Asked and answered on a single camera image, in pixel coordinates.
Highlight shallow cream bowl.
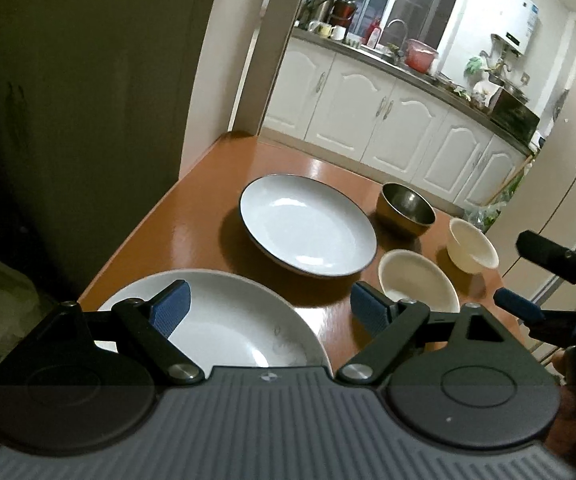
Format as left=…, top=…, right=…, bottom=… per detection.
left=378, top=249, right=460, bottom=313

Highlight white plate with floral print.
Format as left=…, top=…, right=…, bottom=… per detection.
left=100, top=269, right=330, bottom=375

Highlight tall cream bowl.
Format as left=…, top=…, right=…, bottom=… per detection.
left=447, top=218, right=499, bottom=274

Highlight dark metal bowl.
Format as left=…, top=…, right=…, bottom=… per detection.
left=376, top=182, right=436, bottom=237

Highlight white lower kitchen cabinets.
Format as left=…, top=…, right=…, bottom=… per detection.
left=263, top=37, right=528, bottom=208

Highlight silver refrigerator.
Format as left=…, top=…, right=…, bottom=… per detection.
left=487, top=72, right=576, bottom=311

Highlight bag of green vegetables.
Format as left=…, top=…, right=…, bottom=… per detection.
left=464, top=176, right=523, bottom=233

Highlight orange wooden table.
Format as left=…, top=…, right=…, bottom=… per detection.
left=77, top=130, right=534, bottom=376

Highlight white plate with dark rim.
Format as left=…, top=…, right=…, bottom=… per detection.
left=238, top=174, right=378, bottom=278

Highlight dark countertop box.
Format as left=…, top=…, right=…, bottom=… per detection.
left=487, top=88, right=540, bottom=144

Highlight white water heater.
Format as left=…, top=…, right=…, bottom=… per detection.
left=490, top=0, right=539, bottom=56

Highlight red plastic basin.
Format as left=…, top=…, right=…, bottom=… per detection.
left=405, top=39, right=437, bottom=74

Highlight chrome sink faucet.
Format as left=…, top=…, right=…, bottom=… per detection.
left=380, top=18, right=408, bottom=54

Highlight red detergent bottle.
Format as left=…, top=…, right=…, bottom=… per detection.
left=365, top=18, right=381, bottom=49

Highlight white mug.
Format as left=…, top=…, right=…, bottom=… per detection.
left=330, top=25, right=347, bottom=41

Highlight yellow patterned mug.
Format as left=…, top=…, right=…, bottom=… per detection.
left=307, top=21, right=332, bottom=38

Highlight red thermos jug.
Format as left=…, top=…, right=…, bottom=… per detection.
left=328, top=0, right=357, bottom=28

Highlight silver thermos jug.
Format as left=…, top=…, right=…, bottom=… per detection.
left=297, top=0, right=335, bottom=29

